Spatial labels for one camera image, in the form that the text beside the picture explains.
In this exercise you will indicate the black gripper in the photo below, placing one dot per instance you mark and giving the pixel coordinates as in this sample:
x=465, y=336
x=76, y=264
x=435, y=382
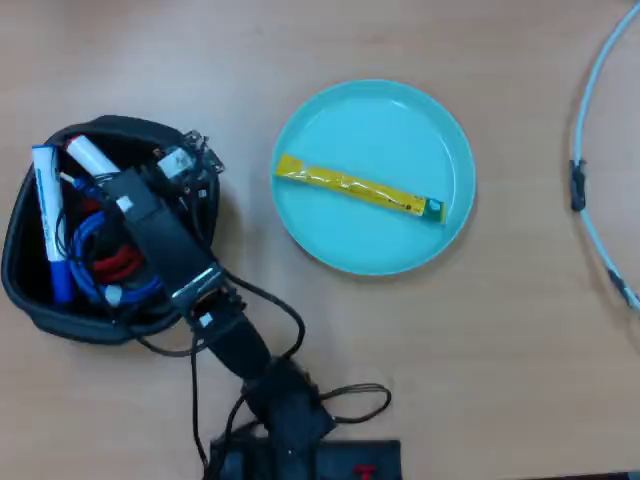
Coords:
x=135, y=192

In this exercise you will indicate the white marker red cap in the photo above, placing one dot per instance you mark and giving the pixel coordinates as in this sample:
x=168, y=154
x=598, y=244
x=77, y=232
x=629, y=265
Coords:
x=90, y=154

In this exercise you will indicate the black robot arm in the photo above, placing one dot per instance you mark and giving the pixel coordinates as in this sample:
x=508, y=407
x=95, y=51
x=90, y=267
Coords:
x=170, y=245

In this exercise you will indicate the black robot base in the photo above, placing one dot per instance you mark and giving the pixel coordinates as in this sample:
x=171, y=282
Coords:
x=350, y=460

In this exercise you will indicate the white marker blue cap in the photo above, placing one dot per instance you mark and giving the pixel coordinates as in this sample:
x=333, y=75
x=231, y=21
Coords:
x=47, y=200

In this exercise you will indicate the black plastic bin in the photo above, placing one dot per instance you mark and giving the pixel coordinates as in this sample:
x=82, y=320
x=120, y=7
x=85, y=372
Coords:
x=75, y=330

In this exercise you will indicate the yellow stick packet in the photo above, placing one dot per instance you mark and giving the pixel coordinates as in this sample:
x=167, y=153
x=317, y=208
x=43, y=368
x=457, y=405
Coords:
x=340, y=182

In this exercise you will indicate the teal round plate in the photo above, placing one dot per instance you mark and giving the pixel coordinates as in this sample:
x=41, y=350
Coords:
x=375, y=125

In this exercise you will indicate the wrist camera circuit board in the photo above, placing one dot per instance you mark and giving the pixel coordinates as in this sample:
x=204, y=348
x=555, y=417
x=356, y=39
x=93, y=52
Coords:
x=175, y=162

